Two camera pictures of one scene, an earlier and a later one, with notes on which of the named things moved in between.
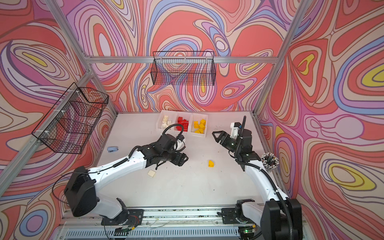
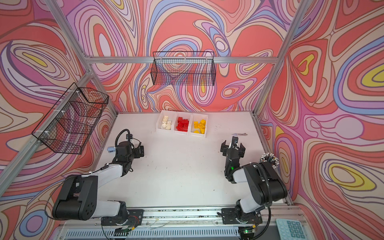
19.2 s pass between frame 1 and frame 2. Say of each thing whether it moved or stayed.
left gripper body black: moved
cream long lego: stayed
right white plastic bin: stayed
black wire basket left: stayed
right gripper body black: moved
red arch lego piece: stayed
